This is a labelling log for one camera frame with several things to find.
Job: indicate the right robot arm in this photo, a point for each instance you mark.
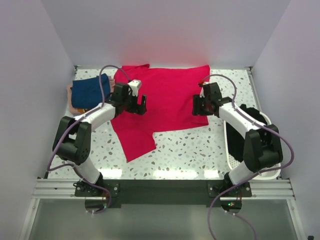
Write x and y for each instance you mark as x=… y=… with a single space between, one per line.
x=261 y=149

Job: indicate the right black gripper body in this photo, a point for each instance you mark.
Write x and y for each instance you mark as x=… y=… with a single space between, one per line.
x=200 y=105

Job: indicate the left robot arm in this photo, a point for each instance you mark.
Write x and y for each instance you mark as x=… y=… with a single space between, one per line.
x=72 y=142

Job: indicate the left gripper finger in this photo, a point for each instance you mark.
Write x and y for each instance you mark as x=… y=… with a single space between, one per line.
x=132 y=106
x=142 y=107

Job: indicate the red t shirt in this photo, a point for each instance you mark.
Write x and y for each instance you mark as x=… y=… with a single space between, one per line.
x=169 y=105

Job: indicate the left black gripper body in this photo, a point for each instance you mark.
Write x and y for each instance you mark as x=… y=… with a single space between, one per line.
x=125 y=101

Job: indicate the black t shirt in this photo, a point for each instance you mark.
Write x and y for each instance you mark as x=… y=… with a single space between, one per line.
x=235 y=141

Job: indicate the white perforated tray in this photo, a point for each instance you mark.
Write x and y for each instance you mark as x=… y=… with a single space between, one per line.
x=233 y=163

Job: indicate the folded blue t shirt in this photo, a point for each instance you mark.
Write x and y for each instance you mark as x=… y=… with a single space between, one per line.
x=86 y=93

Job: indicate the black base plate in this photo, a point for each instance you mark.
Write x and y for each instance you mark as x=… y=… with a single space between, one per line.
x=148 y=192

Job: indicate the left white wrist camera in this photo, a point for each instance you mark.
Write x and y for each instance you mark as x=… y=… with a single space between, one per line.
x=134 y=86

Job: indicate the folded pink t shirt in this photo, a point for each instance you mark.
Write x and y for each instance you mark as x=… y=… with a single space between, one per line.
x=112 y=83

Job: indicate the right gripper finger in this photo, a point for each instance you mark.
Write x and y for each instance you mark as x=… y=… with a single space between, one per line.
x=205 y=106
x=195 y=105

